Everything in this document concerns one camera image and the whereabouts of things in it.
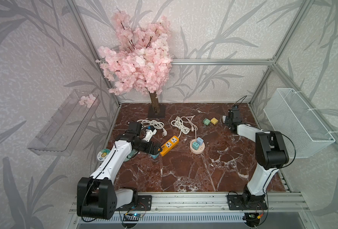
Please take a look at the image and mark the yellow charger plug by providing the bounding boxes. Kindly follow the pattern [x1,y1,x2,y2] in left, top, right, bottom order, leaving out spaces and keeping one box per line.
[211,118,219,125]

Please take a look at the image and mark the green charger plug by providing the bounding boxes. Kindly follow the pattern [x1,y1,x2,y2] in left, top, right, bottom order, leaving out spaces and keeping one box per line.
[203,118,211,126]

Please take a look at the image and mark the orange power strip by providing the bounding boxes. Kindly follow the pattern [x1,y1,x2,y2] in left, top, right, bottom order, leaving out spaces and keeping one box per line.
[160,136,179,156]

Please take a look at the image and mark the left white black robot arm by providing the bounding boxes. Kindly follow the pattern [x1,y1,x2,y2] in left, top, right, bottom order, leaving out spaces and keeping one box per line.
[76,122,162,219]

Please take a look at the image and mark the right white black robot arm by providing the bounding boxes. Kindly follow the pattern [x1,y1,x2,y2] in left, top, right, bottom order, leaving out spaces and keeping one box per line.
[222,105,289,205]

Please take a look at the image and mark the blue charger plug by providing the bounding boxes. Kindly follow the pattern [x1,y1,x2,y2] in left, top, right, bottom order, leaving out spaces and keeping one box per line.
[196,137,204,146]

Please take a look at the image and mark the round pink power socket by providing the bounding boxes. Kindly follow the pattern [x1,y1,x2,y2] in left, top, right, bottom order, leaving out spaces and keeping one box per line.
[190,139,205,155]

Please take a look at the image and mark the teal charger plug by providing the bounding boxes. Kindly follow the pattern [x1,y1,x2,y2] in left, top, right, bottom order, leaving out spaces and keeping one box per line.
[192,141,199,150]

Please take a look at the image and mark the green tape roll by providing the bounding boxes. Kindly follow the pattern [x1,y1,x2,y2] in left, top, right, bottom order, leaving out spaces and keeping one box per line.
[97,148,110,162]

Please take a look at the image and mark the pink cherry blossom tree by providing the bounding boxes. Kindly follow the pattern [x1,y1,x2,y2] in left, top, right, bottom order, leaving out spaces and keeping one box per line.
[96,11,172,114]

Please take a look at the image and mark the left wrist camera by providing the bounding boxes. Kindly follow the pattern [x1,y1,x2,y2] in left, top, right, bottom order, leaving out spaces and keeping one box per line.
[143,126,157,142]

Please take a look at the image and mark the white orange strip cable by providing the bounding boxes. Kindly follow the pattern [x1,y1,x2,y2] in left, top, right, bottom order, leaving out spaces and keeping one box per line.
[170,115,199,140]

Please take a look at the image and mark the white wire mesh basket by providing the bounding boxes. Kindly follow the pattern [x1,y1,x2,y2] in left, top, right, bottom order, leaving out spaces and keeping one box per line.
[263,88,336,158]

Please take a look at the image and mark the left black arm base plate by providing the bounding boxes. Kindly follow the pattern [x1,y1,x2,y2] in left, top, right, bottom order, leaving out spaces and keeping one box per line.
[119,195,152,211]

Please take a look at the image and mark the aluminium front rail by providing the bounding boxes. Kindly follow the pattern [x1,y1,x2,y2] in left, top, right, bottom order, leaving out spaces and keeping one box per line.
[68,191,310,214]

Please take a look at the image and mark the clear acrylic wall shelf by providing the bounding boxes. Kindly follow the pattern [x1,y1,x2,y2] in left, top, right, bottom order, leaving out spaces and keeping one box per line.
[27,89,100,156]

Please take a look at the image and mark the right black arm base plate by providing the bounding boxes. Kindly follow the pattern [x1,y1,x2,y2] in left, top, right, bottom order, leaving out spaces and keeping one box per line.
[227,194,268,210]

